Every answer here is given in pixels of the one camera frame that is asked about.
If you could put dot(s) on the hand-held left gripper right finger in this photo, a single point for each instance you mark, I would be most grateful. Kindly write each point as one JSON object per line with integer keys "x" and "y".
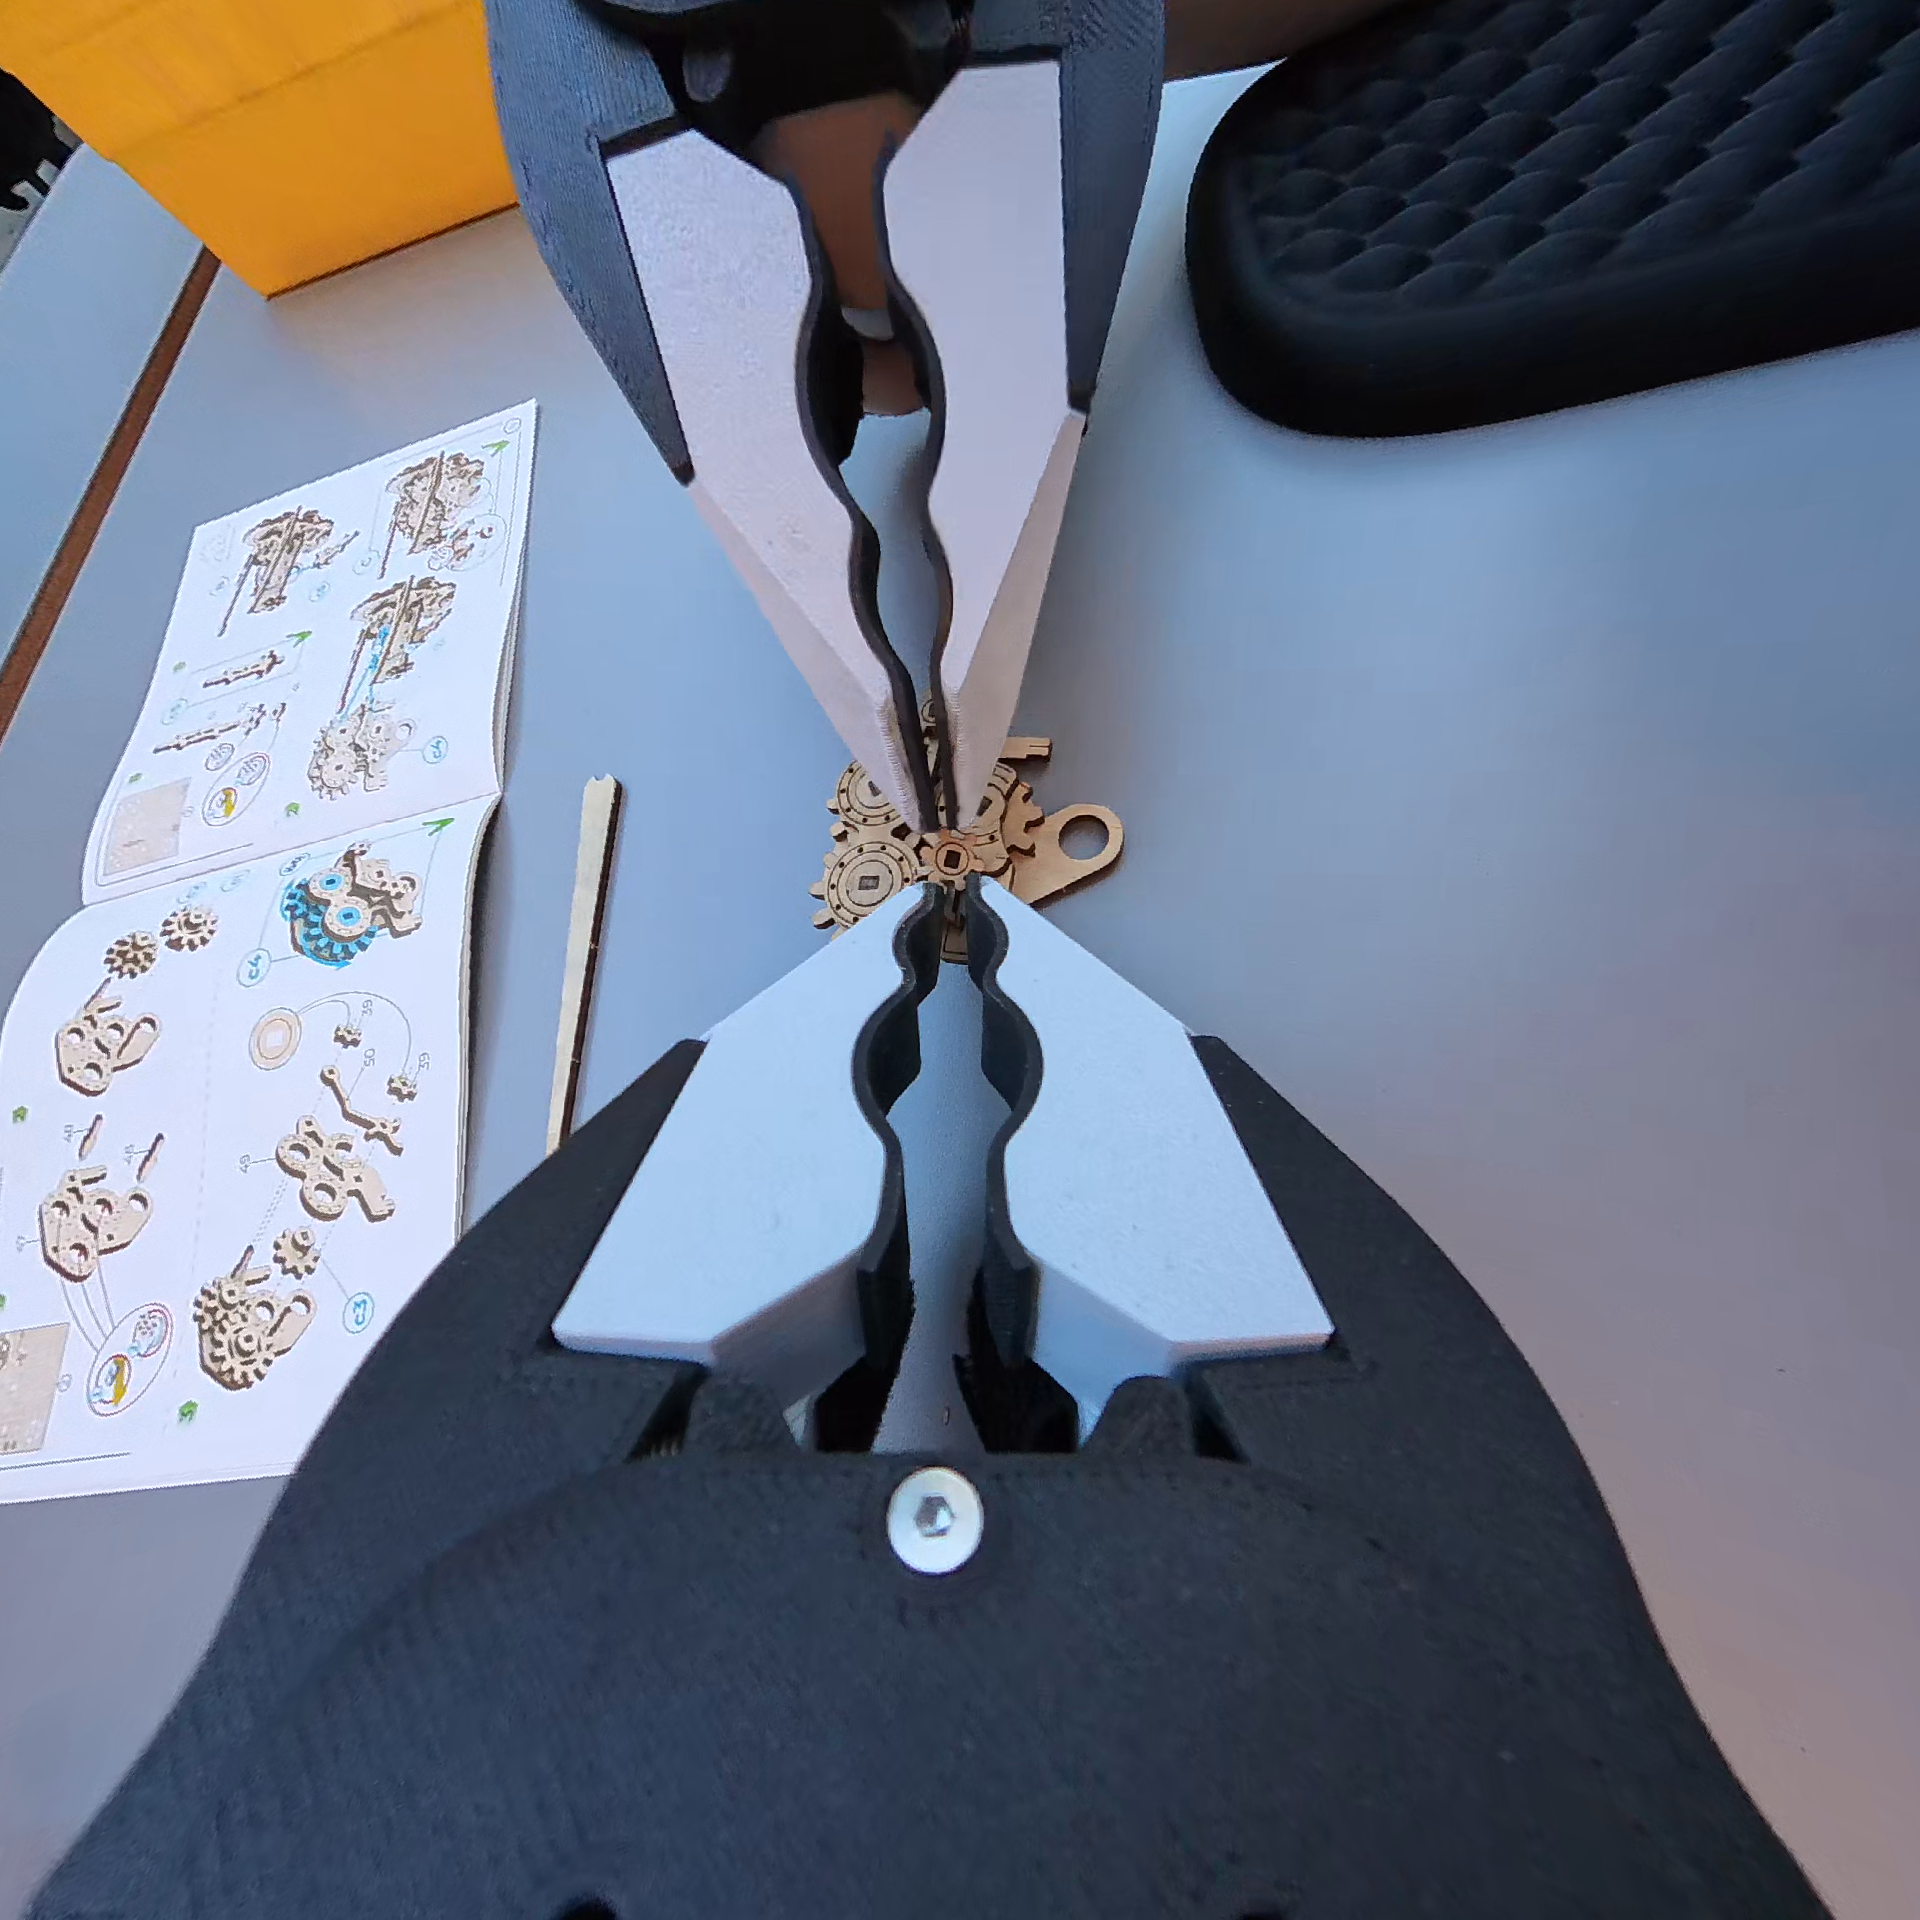
{"x": 1155, "y": 1185}

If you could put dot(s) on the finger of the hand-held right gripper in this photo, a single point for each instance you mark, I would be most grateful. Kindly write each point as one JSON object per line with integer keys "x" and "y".
{"x": 1003, "y": 330}
{"x": 721, "y": 375}

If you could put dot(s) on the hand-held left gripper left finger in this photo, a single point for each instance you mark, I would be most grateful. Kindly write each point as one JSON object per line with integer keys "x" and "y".
{"x": 750, "y": 1185}

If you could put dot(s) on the wooden gear assembly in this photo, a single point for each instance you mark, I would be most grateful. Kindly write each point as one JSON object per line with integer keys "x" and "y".
{"x": 868, "y": 879}

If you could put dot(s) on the small wooden gear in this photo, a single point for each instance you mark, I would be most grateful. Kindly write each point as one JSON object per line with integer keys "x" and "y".
{"x": 952, "y": 858}

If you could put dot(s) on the person's right hand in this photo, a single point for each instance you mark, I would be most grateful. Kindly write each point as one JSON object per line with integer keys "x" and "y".
{"x": 856, "y": 240}

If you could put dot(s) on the yellow box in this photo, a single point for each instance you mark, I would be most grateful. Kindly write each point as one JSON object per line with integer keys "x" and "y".
{"x": 300, "y": 136}

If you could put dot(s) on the tapered wooden stick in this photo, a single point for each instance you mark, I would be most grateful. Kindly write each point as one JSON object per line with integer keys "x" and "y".
{"x": 587, "y": 944}

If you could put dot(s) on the assembly instruction booklet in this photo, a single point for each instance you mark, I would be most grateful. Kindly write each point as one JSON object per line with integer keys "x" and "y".
{"x": 420, "y": 1049}

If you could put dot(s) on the black honeycomb pad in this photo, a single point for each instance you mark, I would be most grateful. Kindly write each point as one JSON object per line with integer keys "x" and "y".
{"x": 1576, "y": 194}

